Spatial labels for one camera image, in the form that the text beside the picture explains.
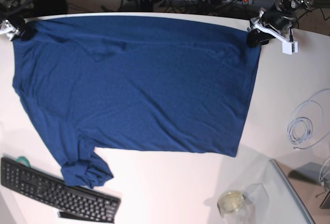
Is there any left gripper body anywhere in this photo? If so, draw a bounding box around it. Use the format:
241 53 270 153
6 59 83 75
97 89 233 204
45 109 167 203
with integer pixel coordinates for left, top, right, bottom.
263 9 293 30

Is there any dark blue t-shirt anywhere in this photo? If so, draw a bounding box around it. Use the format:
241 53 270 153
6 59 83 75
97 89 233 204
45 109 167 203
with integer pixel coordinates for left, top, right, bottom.
13 16 261 188

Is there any clear tape roll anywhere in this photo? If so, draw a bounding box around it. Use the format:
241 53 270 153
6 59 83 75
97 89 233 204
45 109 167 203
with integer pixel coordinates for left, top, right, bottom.
217 190 246 217

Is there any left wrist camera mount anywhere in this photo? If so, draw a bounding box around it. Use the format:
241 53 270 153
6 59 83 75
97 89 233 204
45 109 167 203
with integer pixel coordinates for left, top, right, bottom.
247 8 298 55

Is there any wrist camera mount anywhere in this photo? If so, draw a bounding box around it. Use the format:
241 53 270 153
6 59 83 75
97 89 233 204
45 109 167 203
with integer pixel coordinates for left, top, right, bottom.
0 20 21 41
247 8 298 55

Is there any light blue coiled cable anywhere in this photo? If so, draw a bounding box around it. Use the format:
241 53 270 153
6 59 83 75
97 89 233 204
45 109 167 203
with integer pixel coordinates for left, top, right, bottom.
287 88 330 150

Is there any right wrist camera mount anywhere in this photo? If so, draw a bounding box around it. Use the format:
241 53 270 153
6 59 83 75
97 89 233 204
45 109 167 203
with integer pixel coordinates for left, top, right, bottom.
0 20 21 41

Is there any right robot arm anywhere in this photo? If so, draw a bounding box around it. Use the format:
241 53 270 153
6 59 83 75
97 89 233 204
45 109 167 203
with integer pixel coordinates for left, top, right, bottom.
1 0 32 41

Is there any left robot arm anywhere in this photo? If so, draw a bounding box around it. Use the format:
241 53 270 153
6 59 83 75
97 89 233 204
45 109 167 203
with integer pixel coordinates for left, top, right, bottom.
246 0 308 55

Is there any green tape roll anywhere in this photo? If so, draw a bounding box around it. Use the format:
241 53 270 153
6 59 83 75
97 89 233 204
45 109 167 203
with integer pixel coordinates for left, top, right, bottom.
15 156 30 167

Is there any black computer keyboard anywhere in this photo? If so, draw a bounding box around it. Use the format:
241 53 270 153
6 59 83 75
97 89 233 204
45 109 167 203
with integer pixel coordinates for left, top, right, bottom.
1 157 121 220

